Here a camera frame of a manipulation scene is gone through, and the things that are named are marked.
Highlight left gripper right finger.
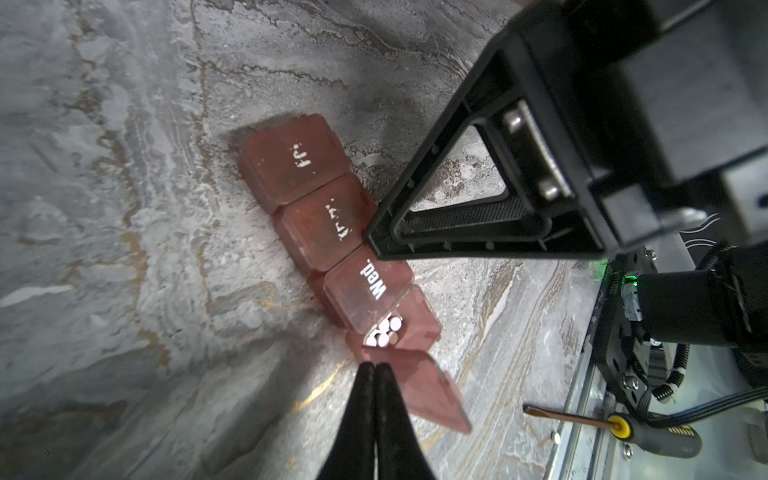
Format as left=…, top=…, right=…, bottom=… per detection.
left=375, top=363, right=435, bottom=480

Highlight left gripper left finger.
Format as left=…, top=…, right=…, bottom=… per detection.
left=317, top=362, right=375, bottom=480

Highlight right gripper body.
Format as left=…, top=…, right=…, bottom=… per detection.
left=563, top=1, right=767, bottom=240

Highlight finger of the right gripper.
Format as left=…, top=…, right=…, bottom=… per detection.
left=366, top=29, right=606, bottom=260

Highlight brown pill organizer box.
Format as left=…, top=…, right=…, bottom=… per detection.
left=238, top=114, right=472, bottom=434

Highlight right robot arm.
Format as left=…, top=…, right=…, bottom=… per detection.
left=365, top=1, right=767, bottom=389

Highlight white pills in organizer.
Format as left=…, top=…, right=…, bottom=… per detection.
left=363, top=315, right=404, bottom=348

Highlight black screwdriver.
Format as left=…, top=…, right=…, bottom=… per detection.
left=523, top=405, right=703, bottom=459

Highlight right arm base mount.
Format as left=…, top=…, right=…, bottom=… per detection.
left=591, top=248, right=689, bottom=411

